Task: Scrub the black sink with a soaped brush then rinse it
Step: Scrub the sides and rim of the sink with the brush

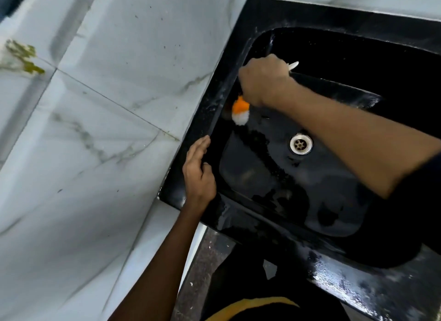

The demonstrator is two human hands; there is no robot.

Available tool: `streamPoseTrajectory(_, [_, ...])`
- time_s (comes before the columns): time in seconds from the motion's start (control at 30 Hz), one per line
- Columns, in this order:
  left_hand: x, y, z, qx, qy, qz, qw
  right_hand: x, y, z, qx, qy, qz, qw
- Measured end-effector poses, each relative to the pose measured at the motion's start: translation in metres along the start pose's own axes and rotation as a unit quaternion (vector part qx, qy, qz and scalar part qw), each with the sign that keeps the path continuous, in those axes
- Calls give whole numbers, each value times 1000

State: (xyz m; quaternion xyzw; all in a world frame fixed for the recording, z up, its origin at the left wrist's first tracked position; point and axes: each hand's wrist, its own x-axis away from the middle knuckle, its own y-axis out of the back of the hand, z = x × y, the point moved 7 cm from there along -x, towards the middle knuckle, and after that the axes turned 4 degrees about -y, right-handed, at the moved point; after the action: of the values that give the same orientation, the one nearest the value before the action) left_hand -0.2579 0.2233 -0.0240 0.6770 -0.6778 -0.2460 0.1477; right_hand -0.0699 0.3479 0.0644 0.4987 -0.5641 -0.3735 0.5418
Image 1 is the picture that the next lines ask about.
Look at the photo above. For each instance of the person's left hand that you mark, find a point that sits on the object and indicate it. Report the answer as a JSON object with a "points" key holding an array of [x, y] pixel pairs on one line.
{"points": [[198, 181]]}

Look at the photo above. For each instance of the person's right hand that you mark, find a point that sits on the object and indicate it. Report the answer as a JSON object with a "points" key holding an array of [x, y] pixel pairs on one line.
{"points": [[265, 81]]}

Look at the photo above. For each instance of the person's right fingers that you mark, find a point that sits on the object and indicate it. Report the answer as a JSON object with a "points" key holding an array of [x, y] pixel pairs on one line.
{"points": [[244, 81]]}

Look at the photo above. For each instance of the person's left thumb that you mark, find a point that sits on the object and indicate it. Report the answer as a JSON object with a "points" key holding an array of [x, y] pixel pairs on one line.
{"points": [[208, 170]]}

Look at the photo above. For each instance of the orange and white bristle brush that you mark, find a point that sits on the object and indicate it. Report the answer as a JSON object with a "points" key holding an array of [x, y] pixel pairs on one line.
{"points": [[240, 113]]}

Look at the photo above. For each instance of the person's left forearm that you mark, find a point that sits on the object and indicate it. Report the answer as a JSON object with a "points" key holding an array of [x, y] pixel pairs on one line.
{"points": [[162, 269]]}

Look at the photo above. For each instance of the person's right forearm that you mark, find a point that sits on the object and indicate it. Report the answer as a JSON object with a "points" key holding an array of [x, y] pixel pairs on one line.
{"points": [[351, 138]]}

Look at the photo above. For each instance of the round metal sink drain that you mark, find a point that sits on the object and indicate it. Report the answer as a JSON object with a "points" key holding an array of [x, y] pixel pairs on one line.
{"points": [[301, 144]]}

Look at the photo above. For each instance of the black sink basin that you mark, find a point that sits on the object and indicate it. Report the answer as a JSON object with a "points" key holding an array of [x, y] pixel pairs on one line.
{"points": [[310, 200]]}

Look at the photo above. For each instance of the black shirt with yellow print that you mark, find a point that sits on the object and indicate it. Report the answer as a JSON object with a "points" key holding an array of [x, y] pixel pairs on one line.
{"points": [[275, 310]]}

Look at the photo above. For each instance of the green leafy plant sprig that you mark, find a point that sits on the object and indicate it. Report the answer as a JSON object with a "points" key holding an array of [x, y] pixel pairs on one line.
{"points": [[24, 57]]}

